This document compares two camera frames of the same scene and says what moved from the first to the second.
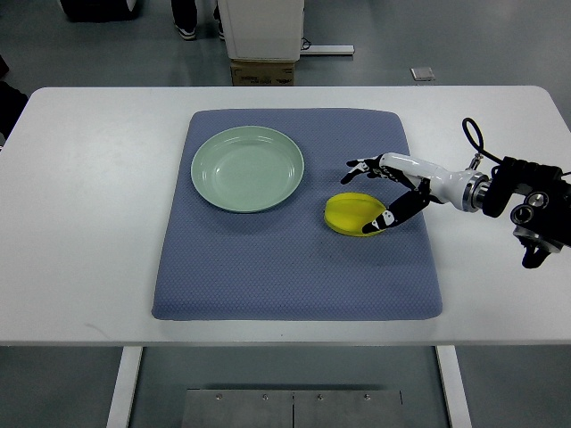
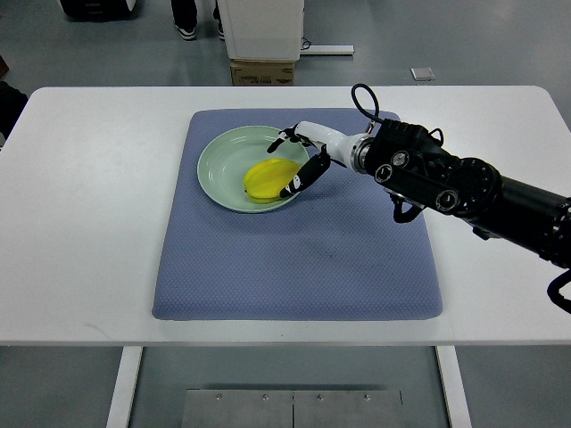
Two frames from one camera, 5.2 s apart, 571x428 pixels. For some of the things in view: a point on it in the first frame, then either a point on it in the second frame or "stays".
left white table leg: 128,368 stays
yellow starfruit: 347,213 -> 264,181
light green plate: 246,168 stays
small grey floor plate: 422,74 stays
